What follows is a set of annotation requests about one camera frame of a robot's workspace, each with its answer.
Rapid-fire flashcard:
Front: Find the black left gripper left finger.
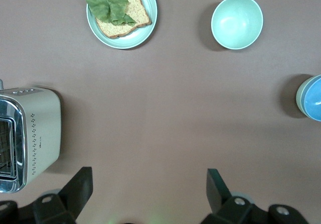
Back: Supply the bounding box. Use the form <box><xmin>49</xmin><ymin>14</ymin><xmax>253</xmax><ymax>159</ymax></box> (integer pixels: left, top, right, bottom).
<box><xmin>32</xmin><ymin>167</ymin><xmax>93</xmax><ymax>224</ymax></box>

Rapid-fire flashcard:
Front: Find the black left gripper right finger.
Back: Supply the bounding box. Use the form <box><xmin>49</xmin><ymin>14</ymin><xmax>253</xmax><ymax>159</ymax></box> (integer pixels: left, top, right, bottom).
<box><xmin>203</xmin><ymin>168</ymin><xmax>254</xmax><ymax>224</ymax></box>

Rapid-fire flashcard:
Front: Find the sage green bowl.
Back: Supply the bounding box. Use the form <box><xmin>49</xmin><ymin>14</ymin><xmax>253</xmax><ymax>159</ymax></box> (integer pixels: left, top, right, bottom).
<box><xmin>295</xmin><ymin>74</ymin><xmax>321</xmax><ymax>114</ymax></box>

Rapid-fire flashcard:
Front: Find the blue bowl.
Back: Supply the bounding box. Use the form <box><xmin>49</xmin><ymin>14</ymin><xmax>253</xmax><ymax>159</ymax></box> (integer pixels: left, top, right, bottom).
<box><xmin>302</xmin><ymin>79</ymin><xmax>321</xmax><ymax>122</ymax></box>

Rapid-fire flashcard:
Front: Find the pale mint bowl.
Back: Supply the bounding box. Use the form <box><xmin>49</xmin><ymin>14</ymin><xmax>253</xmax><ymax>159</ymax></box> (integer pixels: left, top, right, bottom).
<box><xmin>211</xmin><ymin>0</ymin><xmax>264</xmax><ymax>50</ymax></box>

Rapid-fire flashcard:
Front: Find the cream and chrome toaster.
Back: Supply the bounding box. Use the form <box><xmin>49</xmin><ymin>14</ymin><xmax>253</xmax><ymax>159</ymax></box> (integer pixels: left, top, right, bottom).
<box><xmin>0</xmin><ymin>79</ymin><xmax>62</xmax><ymax>193</ymax></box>

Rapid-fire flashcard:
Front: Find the mint green plate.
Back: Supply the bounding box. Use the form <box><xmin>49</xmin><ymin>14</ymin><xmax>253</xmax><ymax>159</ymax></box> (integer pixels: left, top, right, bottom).
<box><xmin>86</xmin><ymin>0</ymin><xmax>158</xmax><ymax>50</ymax></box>

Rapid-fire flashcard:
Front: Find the brown bread slice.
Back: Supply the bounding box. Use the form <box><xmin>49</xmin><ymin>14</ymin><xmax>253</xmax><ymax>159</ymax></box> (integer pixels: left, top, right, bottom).
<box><xmin>95</xmin><ymin>0</ymin><xmax>152</xmax><ymax>39</ymax></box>

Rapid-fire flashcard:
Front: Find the green lettuce leaf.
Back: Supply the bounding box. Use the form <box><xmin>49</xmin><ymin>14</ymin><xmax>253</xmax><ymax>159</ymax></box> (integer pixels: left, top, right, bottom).
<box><xmin>84</xmin><ymin>0</ymin><xmax>137</xmax><ymax>26</ymax></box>

